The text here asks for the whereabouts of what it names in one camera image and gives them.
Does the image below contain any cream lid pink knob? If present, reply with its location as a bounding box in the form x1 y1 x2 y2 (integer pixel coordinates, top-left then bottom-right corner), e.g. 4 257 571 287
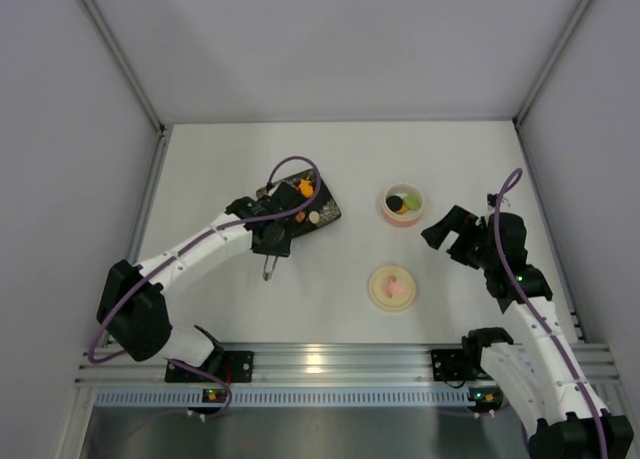
367 266 418 313

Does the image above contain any cream pink round bowl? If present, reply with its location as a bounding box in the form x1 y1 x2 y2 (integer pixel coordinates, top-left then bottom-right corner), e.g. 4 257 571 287
381 183 426 227

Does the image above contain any black floral square plate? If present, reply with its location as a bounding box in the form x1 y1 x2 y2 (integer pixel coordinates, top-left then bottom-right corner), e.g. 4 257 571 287
256 169 342 238

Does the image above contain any aluminium frame post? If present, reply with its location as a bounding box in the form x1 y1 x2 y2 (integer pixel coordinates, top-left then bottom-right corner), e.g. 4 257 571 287
67 0 167 130
513 0 609 128

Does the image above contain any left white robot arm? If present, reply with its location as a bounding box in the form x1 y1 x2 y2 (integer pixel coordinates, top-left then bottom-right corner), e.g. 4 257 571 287
96 183 308 367

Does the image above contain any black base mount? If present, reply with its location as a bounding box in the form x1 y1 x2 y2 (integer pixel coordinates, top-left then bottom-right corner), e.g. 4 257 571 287
429 348 480 384
164 350 254 384

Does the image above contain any black sandwich cookie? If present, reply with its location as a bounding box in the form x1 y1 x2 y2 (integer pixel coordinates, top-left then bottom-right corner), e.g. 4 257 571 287
385 195 404 211

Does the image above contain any orange fish-shaped food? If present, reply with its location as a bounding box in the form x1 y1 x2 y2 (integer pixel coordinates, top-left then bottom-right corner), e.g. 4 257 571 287
296 179 316 199

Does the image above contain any green sandwich cookie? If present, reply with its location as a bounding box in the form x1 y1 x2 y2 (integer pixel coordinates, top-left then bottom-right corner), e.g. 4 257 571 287
403 195 422 211

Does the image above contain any slotted grey cable duct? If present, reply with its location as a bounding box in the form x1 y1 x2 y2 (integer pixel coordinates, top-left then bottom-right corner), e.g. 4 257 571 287
94 386 506 409

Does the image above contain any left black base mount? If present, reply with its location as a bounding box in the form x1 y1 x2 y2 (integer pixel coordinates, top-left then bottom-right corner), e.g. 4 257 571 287
164 350 254 384

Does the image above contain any left aluminium frame post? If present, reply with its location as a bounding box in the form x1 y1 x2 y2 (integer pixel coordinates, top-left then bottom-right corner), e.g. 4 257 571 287
67 0 167 130

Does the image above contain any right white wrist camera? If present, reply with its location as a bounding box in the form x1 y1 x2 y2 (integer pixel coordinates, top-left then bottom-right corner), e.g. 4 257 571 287
487 193 511 213

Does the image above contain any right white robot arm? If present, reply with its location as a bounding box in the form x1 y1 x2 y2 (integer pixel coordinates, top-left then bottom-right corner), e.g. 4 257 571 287
421 206 634 458

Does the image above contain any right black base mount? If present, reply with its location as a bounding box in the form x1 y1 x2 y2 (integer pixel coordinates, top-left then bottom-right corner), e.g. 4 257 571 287
429 348 480 384

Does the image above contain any right aluminium frame post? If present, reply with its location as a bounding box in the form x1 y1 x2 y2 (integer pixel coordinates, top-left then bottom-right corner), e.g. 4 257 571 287
513 0 609 128

